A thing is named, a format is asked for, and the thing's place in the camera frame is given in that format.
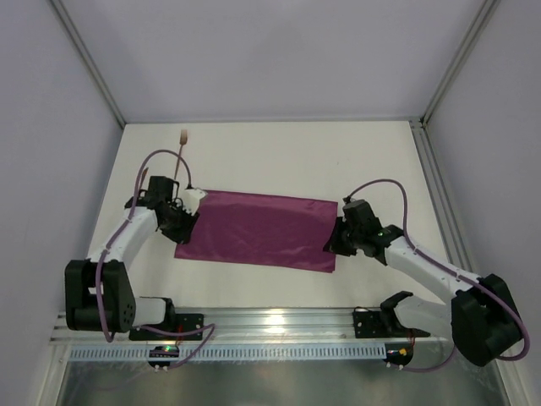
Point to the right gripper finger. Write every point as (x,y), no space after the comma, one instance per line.
(335,242)
(349,249)

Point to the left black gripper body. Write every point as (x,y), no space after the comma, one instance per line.
(179,224)

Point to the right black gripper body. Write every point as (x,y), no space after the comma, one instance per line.
(339,236)

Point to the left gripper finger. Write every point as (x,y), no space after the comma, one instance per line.
(188,222)
(173,231)

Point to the purple satin napkin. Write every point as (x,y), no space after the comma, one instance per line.
(264,230)

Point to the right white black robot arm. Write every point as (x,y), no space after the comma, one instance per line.
(477,314)

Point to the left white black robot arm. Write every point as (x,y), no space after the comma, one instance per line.
(98,293)

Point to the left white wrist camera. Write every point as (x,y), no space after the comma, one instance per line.
(191,200)

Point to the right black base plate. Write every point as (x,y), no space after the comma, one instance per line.
(377,323)

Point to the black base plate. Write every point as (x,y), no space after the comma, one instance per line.
(177,323)
(377,323)

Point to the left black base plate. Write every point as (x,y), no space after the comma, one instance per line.
(177,323)

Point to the right side aluminium rail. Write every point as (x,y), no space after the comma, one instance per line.
(451,229)

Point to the aluminium rail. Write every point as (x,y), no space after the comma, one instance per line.
(451,229)
(296,324)

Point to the front aluminium rail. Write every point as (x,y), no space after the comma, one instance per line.
(296,324)

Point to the grey slotted cable duct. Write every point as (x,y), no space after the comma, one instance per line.
(227,352)

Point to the left corner aluminium post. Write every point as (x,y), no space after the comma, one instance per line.
(70,29)

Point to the corner aluminium post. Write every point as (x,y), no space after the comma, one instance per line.
(468,42)
(70,29)

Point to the right corner aluminium post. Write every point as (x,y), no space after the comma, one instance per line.
(468,42)

